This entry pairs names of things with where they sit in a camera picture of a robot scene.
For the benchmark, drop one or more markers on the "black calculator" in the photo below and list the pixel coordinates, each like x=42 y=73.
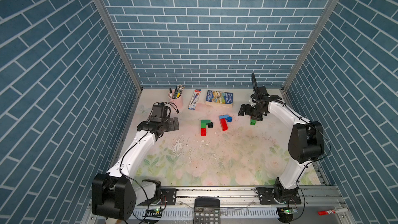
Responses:
x=207 y=211

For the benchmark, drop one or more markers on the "red lego brick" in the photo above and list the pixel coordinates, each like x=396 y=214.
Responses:
x=203 y=132
x=224 y=125

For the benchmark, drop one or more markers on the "brown white plush toy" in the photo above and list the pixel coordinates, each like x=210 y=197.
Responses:
x=113 y=221

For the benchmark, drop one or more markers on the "pens in cup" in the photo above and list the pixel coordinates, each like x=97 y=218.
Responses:
x=176 y=92

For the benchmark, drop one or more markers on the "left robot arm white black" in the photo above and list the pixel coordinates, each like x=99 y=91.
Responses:
x=116 y=193

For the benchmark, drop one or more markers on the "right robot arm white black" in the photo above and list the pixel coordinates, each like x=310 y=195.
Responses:
x=305 y=146

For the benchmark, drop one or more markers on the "white red pen box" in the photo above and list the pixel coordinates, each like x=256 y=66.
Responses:
x=195 y=99

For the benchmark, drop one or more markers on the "red white marker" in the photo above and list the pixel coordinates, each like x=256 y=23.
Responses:
x=333 y=211

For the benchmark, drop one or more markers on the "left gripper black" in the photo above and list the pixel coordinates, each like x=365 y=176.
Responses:
x=171 y=126

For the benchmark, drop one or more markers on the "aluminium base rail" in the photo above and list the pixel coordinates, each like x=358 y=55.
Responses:
x=242 y=205

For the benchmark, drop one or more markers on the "pink pen holder cup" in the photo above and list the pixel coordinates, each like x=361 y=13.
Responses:
x=178 y=102

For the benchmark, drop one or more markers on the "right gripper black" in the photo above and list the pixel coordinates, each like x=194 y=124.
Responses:
x=247 y=107

